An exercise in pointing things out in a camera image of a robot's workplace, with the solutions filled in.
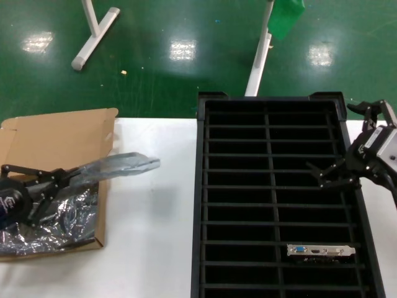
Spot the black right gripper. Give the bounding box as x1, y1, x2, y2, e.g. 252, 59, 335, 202
305, 99, 397, 190

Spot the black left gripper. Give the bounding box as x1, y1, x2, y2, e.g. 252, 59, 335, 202
0, 163, 81, 231

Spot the translucent grey antistatic bag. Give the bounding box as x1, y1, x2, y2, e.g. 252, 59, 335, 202
72, 151, 161, 184

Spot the open brown cardboard box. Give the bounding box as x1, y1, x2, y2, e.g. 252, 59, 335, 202
0, 107, 119, 263

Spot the black slotted plastic container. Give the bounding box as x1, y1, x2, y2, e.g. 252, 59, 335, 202
189, 91, 387, 298

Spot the crumpled silver antistatic bag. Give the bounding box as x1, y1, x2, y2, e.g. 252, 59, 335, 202
0, 185, 100, 256

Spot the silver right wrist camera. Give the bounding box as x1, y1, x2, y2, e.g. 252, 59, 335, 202
362, 126, 397, 172

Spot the white table frame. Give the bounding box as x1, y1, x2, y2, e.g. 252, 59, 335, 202
71, 0, 274, 97

